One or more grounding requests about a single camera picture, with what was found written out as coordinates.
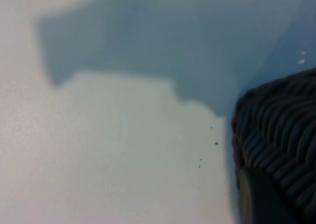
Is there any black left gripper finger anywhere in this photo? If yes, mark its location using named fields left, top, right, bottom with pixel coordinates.
left=237, top=166, right=298, bottom=224

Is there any dark brown wicker basket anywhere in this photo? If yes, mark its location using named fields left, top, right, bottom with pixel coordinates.
left=231, top=67, right=316, bottom=224

